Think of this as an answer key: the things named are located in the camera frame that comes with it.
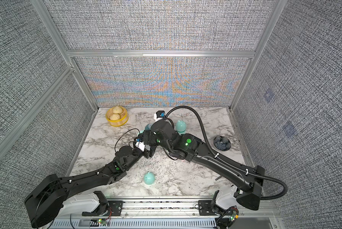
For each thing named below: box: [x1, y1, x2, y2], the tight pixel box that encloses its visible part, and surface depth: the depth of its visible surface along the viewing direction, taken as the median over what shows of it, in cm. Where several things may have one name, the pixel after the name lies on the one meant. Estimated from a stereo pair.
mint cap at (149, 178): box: [143, 171, 156, 186], surface depth 83 cm
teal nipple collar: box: [144, 123, 153, 131], surface depth 69 cm
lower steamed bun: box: [109, 113, 121, 121], surface depth 108 cm
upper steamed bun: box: [112, 105, 123, 114], surface depth 112 cm
